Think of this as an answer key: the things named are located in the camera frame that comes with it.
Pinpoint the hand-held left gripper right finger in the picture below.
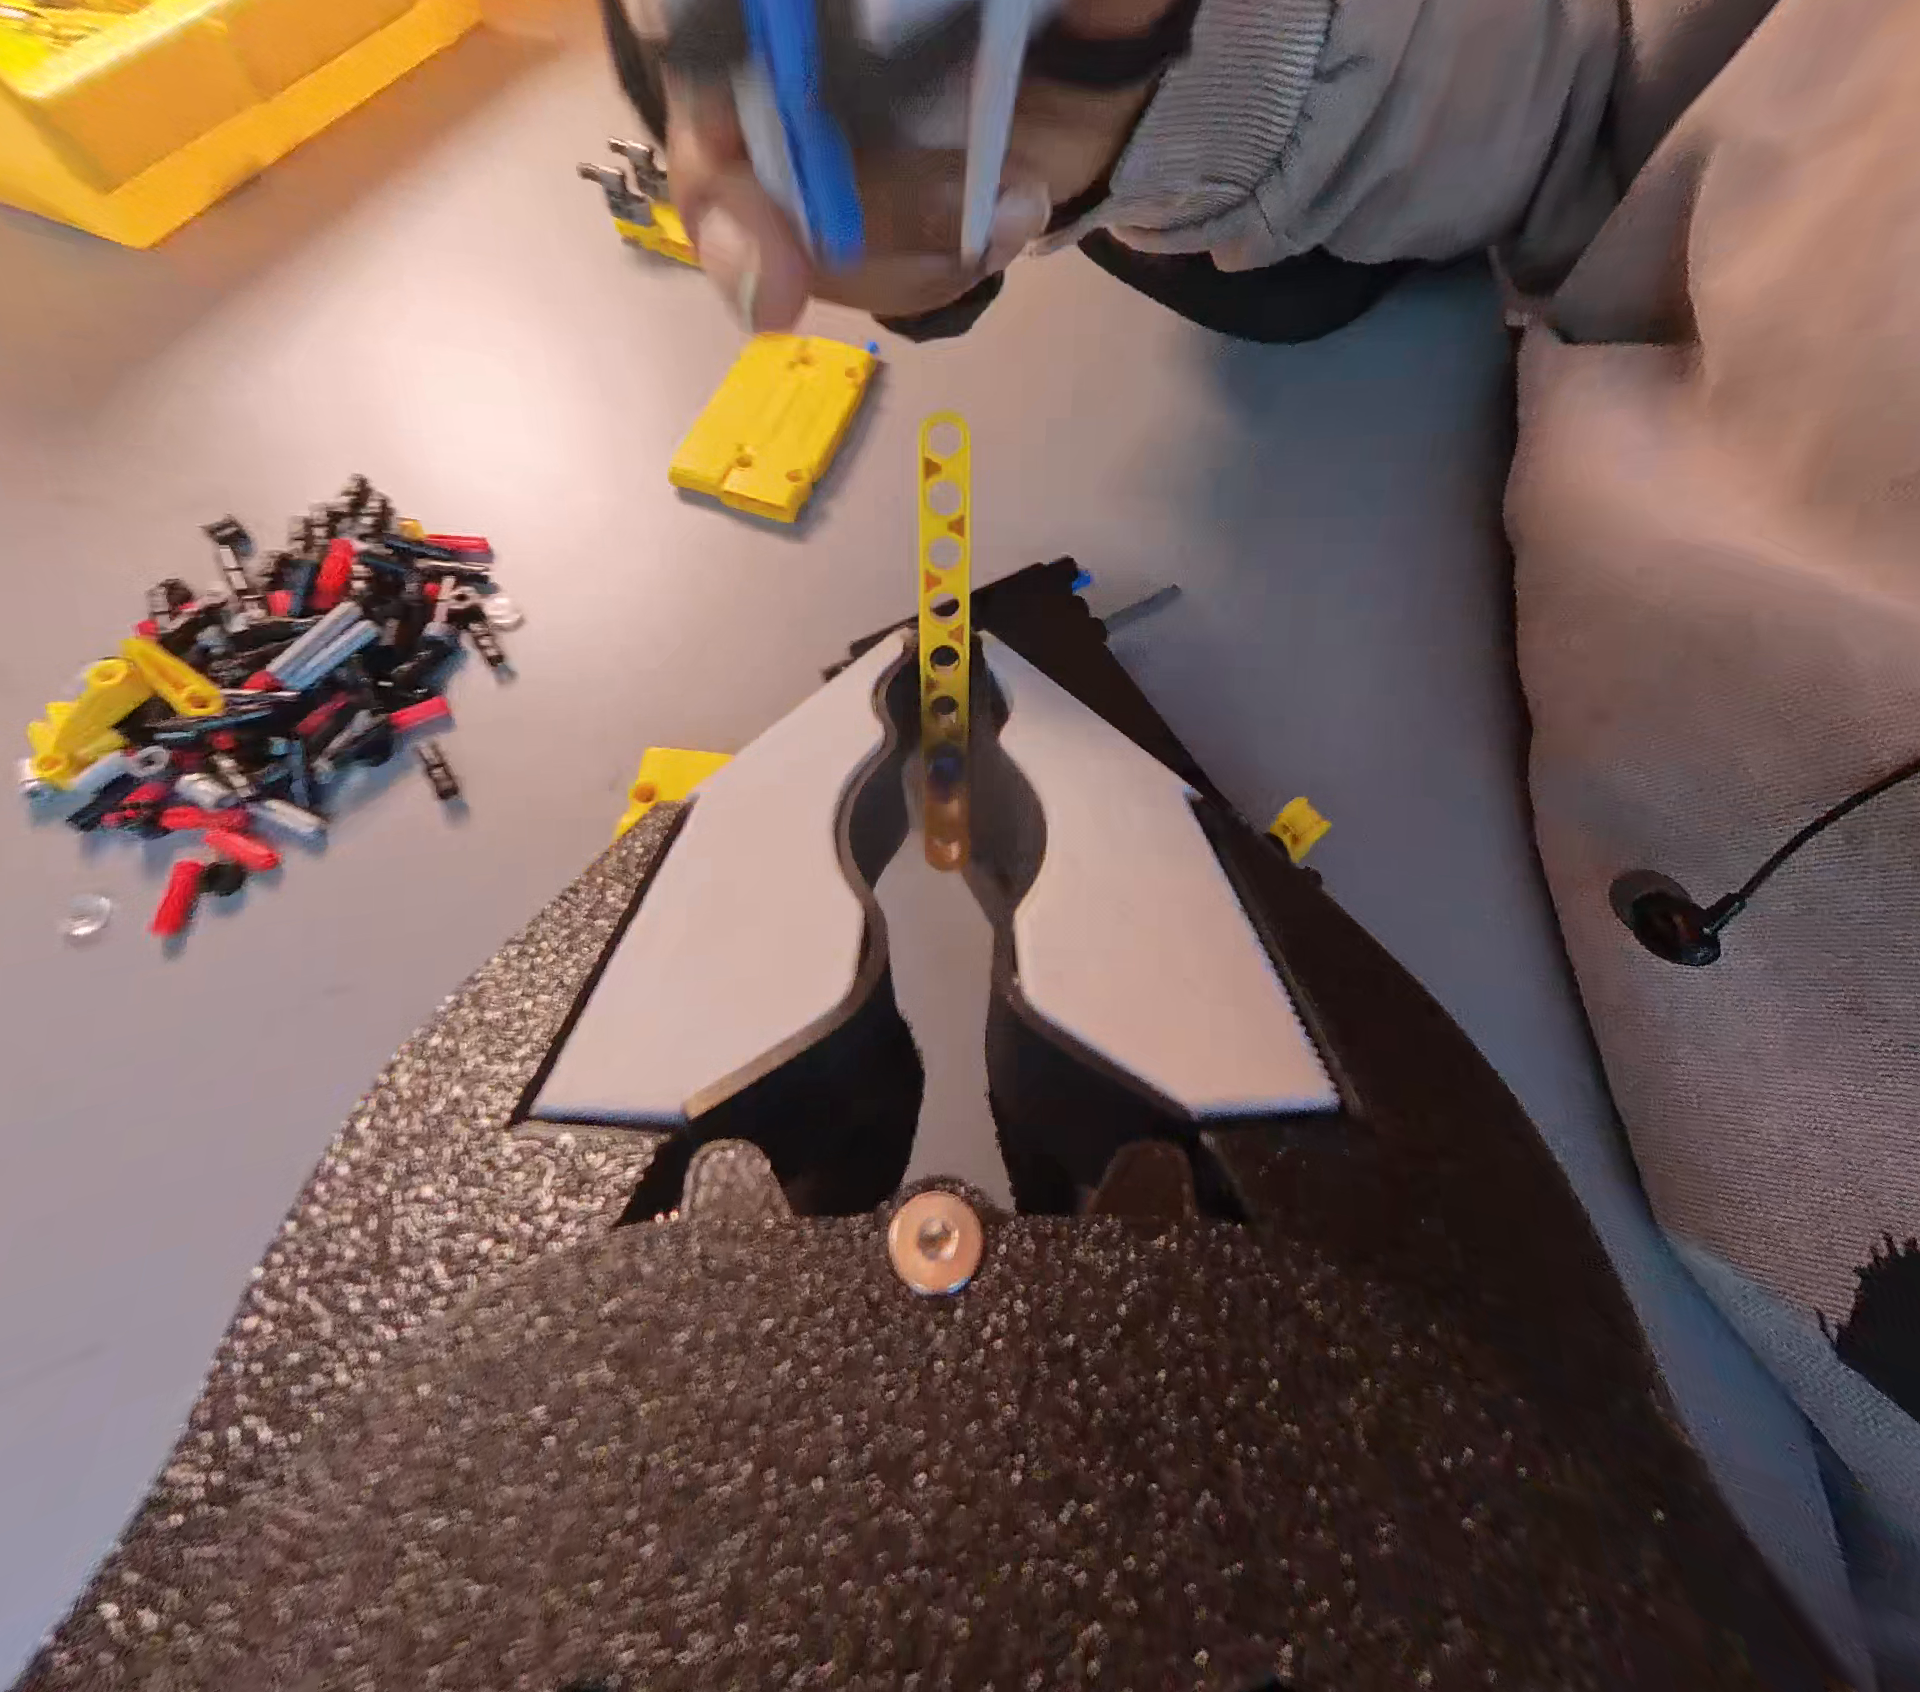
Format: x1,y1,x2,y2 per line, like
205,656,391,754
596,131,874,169
971,629,1343,1121

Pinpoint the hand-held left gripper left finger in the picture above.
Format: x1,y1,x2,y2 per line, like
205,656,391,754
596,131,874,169
527,629,919,1132

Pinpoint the blue building pin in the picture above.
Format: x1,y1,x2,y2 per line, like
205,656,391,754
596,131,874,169
716,0,871,270

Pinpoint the long yellow building beam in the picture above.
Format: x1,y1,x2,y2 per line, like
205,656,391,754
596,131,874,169
914,412,977,870

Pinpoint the pile of small building parts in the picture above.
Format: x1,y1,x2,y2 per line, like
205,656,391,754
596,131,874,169
17,473,524,942

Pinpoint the person's right forearm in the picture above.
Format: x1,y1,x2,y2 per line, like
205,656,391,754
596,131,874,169
1034,0,1728,291

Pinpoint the grey desk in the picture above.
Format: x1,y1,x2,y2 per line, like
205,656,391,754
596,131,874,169
0,0,1848,1692

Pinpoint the person's right hand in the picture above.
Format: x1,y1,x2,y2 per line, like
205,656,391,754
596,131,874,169
664,0,1197,332

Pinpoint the yellow black toy robot body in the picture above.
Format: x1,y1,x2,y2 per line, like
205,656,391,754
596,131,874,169
618,555,1334,883

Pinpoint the black armrest pad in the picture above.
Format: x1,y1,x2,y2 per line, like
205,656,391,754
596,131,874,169
1080,227,1502,344

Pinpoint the small yellow pinned assembly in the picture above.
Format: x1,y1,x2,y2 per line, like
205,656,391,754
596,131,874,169
575,138,708,270

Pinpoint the yellow plastic bin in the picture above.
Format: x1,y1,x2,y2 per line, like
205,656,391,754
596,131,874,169
0,0,485,252

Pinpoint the yellow building panel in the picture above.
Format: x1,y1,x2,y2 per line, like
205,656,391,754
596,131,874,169
666,329,881,524

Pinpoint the person's beige sweatshirt torso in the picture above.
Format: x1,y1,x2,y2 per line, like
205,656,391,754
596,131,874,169
1500,0,1920,1692

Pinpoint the black microphone cable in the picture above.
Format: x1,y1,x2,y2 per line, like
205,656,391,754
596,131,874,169
1608,754,1920,970

